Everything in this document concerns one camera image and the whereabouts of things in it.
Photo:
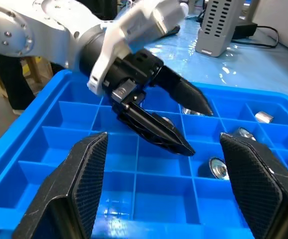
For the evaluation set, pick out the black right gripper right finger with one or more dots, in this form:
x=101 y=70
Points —
x=263 y=194

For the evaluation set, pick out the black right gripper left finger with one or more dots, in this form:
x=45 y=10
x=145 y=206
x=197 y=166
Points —
x=66 y=194

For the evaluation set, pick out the blue compartment tray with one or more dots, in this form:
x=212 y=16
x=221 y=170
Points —
x=159 y=199

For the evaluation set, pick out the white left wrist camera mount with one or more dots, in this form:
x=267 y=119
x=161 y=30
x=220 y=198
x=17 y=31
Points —
x=134 y=27

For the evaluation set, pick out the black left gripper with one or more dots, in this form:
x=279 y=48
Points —
x=134 y=72

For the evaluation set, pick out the blue plastic table cover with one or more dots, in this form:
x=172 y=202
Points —
x=258 y=69

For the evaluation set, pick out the grey perforated power supply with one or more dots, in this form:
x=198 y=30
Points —
x=213 y=25

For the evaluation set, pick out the silver metal roller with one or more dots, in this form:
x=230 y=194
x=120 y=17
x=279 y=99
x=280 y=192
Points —
x=187 y=111
x=167 y=120
x=244 y=133
x=263 y=117

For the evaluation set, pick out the silver metal cap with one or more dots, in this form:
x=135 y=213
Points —
x=216 y=170

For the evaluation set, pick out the tan wooden frame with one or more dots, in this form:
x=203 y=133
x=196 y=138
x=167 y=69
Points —
x=43 y=69

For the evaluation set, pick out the black power brick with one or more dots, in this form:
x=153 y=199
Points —
x=246 y=30

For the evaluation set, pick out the black stand post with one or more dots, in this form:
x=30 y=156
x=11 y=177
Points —
x=9 y=82

